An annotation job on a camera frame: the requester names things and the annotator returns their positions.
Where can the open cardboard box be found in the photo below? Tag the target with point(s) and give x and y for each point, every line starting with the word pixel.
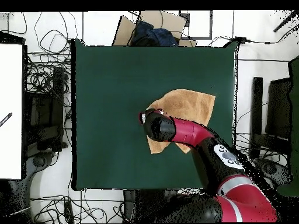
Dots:
pixel 168 22

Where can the white desk top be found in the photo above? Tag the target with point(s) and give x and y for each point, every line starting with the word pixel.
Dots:
pixel 10 105

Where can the dark blue clothing pile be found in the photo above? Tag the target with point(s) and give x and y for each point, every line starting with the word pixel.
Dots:
pixel 154 35

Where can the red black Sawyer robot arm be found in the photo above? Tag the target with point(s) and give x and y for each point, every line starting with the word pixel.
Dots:
pixel 191 133

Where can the tan terry towel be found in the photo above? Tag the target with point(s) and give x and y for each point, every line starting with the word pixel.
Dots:
pixel 186 102

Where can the office chair base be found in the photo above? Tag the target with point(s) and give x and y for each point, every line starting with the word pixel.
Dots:
pixel 38 161
pixel 273 169

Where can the dark green table cloth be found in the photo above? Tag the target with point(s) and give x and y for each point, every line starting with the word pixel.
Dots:
pixel 112 93

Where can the black tripod leg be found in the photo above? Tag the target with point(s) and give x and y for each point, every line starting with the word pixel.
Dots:
pixel 283 23

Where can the black power strip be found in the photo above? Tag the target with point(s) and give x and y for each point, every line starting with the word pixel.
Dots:
pixel 68 211

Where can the dark green draped cloth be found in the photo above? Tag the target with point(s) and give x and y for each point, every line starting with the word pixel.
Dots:
pixel 294 116

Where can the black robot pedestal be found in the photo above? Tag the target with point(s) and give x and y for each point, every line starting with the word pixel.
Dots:
pixel 129 203

